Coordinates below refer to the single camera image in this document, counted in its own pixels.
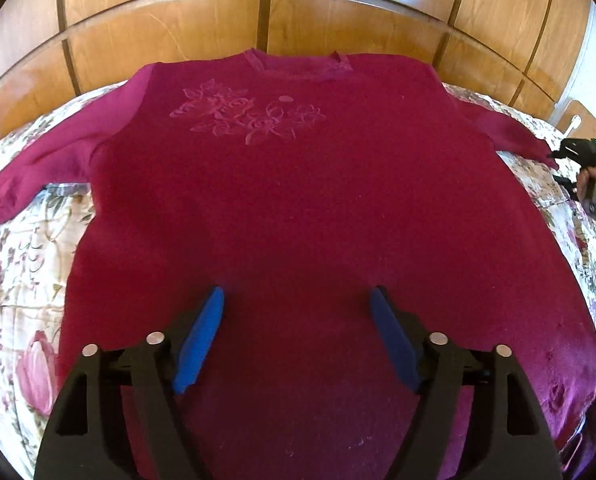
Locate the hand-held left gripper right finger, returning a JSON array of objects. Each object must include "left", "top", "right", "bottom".
[{"left": 369, "top": 285, "right": 564, "bottom": 480}]

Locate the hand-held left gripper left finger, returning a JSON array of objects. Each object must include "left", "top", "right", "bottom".
[{"left": 34, "top": 286, "right": 226, "bottom": 480}]

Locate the magenta embroidered sweater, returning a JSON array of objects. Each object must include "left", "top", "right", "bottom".
[{"left": 0, "top": 49, "right": 596, "bottom": 480}]

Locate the wooden bedside cabinet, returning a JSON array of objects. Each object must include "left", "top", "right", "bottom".
[{"left": 553, "top": 99, "right": 596, "bottom": 147}]

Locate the floral bedspread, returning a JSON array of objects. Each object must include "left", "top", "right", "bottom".
[{"left": 0, "top": 82, "right": 596, "bottom": 467}]

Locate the wooden panelled wardrobe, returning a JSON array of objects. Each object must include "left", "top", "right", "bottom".
[{"left": 0, "top": 0, "right": 596, "bottom": 157}]

